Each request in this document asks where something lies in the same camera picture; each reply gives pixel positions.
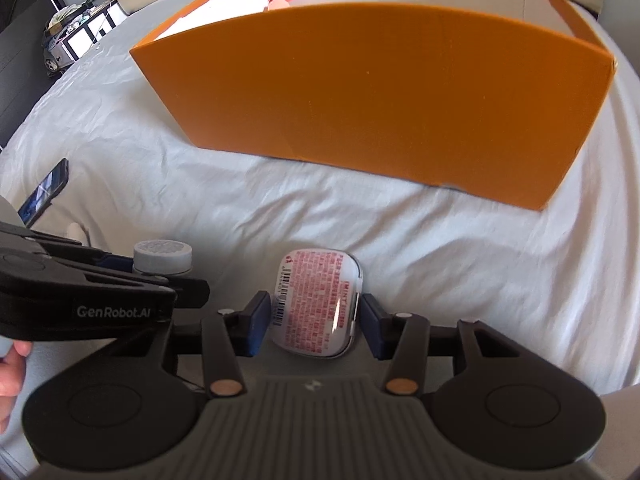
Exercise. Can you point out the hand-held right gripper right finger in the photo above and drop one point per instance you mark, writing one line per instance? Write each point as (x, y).
(371, 325)

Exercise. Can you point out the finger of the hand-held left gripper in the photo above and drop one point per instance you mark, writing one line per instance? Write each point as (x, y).
(116, 262)
(192, 294)

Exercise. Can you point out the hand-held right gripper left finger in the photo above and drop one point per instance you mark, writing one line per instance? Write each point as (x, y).
(262, 325)

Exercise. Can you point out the white tin with red label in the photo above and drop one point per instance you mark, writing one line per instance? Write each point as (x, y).
(315, 300)

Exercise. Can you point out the orange cardboard box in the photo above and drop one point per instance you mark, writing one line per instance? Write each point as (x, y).
(375, 85)

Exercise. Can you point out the pink bottle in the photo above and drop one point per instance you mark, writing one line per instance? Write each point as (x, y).
(280, 2)

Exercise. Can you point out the person's left hand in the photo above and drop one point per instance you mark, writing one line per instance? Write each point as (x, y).
(11, 382)

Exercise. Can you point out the black smartphone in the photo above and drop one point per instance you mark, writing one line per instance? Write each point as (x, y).
(47, 190)

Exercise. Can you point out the white bed sheet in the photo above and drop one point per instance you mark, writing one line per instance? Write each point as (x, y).
(200, 185)

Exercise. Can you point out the black white shelf unit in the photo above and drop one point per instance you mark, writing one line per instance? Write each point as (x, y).
(80, 35)

